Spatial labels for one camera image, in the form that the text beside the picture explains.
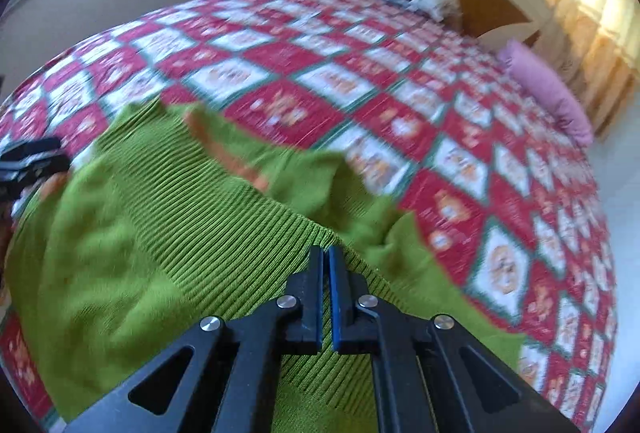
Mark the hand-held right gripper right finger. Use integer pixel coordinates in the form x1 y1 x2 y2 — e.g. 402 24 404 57
327 245 581 433

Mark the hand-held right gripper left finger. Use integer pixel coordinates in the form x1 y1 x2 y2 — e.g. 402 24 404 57
62 245 325 433

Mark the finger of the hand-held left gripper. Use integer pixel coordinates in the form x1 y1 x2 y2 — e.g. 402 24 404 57
0 156 71 194
0 137 63 164

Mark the green orange striped knit sweater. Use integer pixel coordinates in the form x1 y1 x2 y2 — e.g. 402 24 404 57
5 100 528 433

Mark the bed with red patchwork quilt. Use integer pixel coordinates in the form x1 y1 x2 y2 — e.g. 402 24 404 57
0 0 618 431

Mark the pink pillow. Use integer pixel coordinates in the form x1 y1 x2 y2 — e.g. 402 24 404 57
497 39 594 148

